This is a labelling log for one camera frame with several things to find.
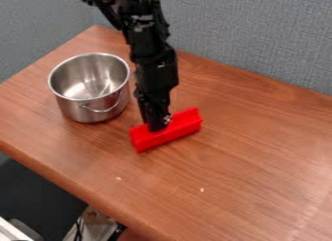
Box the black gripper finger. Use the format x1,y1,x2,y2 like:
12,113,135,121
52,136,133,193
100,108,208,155
144,102,169,132

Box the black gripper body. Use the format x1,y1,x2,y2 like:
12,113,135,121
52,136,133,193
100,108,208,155
129,44,179,120

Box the red plastic block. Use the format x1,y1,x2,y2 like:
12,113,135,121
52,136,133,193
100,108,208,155
128,107,204,153

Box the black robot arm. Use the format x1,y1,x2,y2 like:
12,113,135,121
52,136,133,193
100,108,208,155
80,0,179,132

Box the stainless steel pot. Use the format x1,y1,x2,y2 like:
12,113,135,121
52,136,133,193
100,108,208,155
48,52,131,123

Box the white object at corner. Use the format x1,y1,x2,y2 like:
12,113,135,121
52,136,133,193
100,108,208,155
0,217,44,241

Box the metal table leg bracket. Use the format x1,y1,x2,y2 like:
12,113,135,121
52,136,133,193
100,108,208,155
63,206,125,241

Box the black cable under table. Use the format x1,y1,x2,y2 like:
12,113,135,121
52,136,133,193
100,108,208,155
71,215,84,241

